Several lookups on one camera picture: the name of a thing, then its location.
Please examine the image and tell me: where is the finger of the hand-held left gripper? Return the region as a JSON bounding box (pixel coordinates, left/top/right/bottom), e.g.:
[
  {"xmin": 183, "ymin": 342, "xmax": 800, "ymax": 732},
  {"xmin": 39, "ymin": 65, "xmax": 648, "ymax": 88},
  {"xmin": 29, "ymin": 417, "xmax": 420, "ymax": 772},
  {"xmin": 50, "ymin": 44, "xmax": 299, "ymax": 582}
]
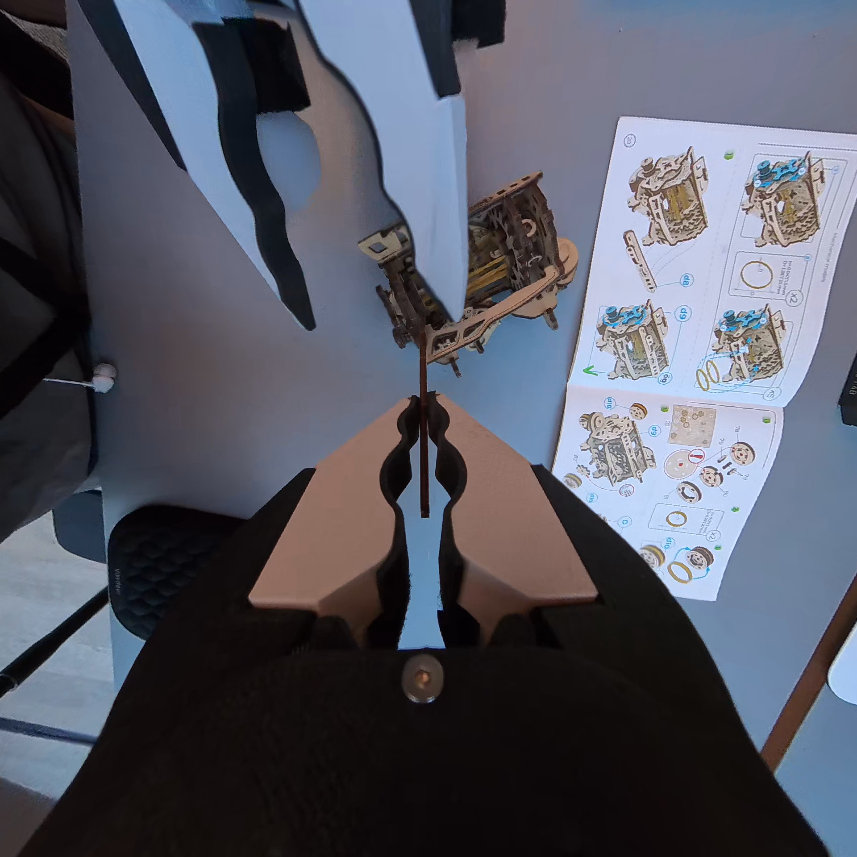
[
  {"xmin": 296, "ymin": 0, "xmax": 469, "ymax": 325},
  {"xmin": 114, "ymin": 0, "xmax": 317, "ymax": 333}
]

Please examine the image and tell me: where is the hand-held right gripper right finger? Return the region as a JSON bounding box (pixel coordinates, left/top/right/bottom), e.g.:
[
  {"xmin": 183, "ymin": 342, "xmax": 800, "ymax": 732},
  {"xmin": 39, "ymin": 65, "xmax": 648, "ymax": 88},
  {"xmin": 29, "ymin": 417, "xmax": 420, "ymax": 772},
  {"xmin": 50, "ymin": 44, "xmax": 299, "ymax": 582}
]
[{"xmin": 427, "ymin": 392, "xmax": 599, "ymax": 649}]

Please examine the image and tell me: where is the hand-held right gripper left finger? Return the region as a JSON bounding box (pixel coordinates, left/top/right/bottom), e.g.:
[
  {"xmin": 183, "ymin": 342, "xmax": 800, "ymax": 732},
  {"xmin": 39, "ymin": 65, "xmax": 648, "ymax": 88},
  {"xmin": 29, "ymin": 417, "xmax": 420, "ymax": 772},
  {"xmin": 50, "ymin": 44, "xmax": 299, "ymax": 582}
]
[{"xmin": 248, "ymin": 395, "xmax": 421, "ymax": 649}]

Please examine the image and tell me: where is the thin wooden model strip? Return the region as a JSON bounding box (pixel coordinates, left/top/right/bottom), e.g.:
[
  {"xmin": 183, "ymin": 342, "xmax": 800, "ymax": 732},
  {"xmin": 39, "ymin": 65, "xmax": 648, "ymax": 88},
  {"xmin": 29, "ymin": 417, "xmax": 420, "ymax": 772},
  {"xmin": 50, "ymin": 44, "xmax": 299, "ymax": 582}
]
[{"xmin": 418, "ymin": 335, "xmax": 431, "ymax": 520}]

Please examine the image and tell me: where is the wooden mechanical model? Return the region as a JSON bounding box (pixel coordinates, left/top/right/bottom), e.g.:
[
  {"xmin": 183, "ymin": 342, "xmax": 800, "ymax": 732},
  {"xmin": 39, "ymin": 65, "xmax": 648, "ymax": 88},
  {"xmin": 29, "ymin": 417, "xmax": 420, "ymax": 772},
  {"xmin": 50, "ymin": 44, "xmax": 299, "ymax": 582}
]
[{"xmin": 358, "ymin": 171, "xmax": 580, "ymax": 377}]

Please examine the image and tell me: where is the black office chair seat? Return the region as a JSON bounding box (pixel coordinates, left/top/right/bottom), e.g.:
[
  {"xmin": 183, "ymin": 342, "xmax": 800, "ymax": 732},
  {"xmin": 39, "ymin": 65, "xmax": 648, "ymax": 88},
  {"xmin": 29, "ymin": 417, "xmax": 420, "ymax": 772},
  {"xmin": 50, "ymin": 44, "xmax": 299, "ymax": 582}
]
[{"xmin": 106, "ymin": 503, "xmax": 269, "ymax": 642}]

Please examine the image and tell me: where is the illustrated instruction booklet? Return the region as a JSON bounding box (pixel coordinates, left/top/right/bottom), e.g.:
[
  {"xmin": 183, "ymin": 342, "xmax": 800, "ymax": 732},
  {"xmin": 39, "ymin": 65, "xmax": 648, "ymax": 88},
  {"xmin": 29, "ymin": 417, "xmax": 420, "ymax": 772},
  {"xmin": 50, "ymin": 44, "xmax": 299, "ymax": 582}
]
[{"xmin": 552, "ymin": 115, "xmax": 857, "ymax": 602}]

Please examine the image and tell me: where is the black chair leg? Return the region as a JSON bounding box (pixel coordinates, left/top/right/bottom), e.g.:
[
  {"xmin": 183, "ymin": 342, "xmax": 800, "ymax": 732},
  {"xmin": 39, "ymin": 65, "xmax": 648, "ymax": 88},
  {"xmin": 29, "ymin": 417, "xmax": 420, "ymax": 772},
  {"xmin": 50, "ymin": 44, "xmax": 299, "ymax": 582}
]
[{"xmin": 0, "ymin": 588, "xmax": 111, "ymax": 697}]

